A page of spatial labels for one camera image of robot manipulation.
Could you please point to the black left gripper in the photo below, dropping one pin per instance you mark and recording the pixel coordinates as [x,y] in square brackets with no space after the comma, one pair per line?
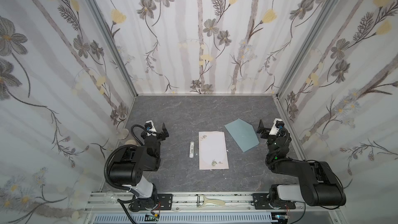
[158,135]

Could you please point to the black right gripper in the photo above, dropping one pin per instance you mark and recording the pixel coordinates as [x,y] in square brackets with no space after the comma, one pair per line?
[267,132]

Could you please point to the light green envelope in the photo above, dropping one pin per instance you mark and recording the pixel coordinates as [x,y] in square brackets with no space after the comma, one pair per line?
[243,134]

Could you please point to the white floral letter paper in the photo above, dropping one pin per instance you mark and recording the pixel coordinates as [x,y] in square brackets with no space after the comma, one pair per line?
[213,151]

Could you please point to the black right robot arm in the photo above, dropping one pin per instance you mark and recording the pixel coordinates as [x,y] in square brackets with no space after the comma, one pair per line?
[317,183]

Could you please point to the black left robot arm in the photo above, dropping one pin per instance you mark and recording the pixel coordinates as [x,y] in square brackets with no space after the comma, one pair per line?
[125,166]

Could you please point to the white glue stick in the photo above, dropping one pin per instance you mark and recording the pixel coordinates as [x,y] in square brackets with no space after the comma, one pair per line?
[191,149]

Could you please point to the cream plastic peeler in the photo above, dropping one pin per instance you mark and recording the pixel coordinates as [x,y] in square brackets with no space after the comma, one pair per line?
[202,201]

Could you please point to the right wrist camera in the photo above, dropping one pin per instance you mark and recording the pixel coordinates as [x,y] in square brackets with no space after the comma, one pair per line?
[277,125]

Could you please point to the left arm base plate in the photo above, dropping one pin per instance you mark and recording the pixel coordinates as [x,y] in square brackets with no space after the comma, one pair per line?
[161,202]

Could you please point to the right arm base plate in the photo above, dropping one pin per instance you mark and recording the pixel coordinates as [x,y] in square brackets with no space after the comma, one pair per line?
[262,201]

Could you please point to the aluminium mounting rail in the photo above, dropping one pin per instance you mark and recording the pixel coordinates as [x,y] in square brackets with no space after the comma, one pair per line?
[186,202]

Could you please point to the white slotted cable duct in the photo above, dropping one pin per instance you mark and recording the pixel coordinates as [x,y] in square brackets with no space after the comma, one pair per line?
[186,218]

